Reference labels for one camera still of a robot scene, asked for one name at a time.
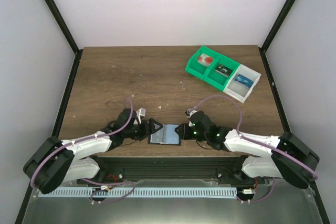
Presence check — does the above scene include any black leather card holder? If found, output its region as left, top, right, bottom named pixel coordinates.
left=148, top=124, right=182, bottom=146

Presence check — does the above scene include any black aluminium front rail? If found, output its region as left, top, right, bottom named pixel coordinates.
left=93, top=156, right=268, bottom=187

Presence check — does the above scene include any white translucent bin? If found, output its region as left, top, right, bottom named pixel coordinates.
left=223, top=64, right=261, bottom=103

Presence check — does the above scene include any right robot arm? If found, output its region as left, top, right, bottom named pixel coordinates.
left=174, top=110, right=320, bottom=189

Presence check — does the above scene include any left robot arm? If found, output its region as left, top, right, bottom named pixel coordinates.
left=23, top=108, right=163, bottom=194

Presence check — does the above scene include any red white card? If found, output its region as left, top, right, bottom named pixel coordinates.
left=197, top=53, right=214, bottom=67

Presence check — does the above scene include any green bin middle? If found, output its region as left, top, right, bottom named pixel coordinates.
left=203, top=56, right=240, bottom=91

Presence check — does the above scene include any blue card in bin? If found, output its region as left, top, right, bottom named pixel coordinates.
left=234, top=76, right=253, bottom=88

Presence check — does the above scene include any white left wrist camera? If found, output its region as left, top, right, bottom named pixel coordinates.
left=134, top=108, right=146, bottom=124

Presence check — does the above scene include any blue VIP credit card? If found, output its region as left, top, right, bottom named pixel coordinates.
left=235, top=75, right=253, bottom=87

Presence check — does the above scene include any black VIP card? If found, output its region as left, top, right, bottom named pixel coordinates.
left=215, top=64, right=233, bottom=78

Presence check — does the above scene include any green bin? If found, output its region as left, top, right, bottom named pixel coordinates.
left=203, top=56, right=240, bottom=91
left=185, top=46, right=224, bottom=80

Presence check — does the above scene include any black frame post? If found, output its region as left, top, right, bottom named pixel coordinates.
left=28, top=0, right=80, bottom=54
left=261, top=0, right=312, bottom=51

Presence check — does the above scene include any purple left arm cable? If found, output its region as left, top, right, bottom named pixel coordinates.
left=30, top=97, right=134, bottom=188

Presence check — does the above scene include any light blue slotted cable duct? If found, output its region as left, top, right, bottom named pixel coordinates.
left=38, top=187, right=237, bottom=199

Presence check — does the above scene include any black left frame post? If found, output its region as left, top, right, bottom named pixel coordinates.
left=28, top=0, right=80, bottom=54

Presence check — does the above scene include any black right frame post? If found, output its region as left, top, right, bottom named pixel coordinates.
left=261, top=0, right=312, bottom=51

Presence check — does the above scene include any green bin far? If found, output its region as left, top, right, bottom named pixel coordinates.
left=185, top=46, right=224, bottom=80

